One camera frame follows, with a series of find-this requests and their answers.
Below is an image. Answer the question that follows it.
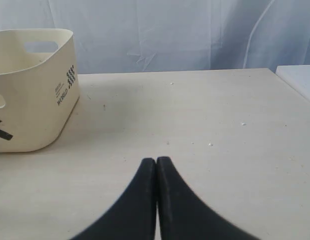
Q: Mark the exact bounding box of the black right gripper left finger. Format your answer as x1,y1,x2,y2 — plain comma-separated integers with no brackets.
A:
72,158,157,240

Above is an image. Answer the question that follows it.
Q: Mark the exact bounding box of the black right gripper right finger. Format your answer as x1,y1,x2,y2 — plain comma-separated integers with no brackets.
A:
156,156,247,240

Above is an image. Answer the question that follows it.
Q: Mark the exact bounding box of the cream bin marked X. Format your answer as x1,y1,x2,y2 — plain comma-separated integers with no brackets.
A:
0,28,80,153

